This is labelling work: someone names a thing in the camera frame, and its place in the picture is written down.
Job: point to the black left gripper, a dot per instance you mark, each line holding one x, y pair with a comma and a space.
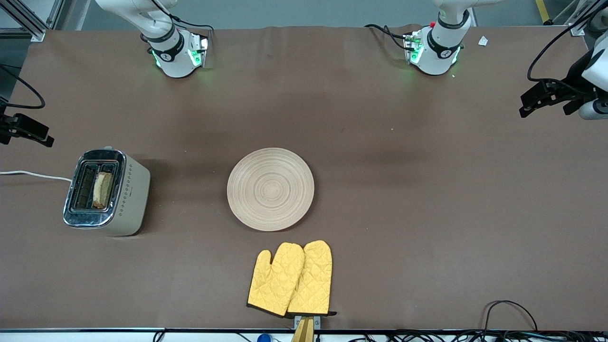
574, 79

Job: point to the slice of bread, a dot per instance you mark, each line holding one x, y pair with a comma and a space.
102, 190

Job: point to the round wooden plate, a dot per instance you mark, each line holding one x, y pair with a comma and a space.
270, 190

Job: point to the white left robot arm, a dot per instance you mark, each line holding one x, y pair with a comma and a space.
441, 52

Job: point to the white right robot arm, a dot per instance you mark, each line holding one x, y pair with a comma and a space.
175, 61

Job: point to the chrome and beige toaster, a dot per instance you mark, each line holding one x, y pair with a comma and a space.
133, 199

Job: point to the yellow pole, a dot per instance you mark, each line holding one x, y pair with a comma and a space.
541, 9

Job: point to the small white paper scrap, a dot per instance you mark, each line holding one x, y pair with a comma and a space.
483, 41

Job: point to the brown table cover cloth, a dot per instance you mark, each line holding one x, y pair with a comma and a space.
427, 190

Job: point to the yellow oven mitt with thumb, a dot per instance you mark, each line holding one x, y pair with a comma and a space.
273, 285

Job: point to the small blue cap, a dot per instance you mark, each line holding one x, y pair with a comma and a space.
263, 338

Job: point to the aluminium frame profile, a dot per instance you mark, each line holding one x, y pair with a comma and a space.
38, 34
577, 29

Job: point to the yellow clamp with metal bracket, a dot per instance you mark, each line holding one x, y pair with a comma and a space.
304, 332

